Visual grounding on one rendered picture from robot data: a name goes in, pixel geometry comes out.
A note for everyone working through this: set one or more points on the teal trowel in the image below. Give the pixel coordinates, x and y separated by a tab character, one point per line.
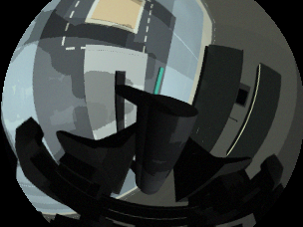
157	82

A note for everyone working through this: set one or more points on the small trowel with black handle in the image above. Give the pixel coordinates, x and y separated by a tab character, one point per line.
114	88

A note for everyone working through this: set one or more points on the white square tile with dark square center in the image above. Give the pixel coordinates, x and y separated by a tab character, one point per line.
119	14

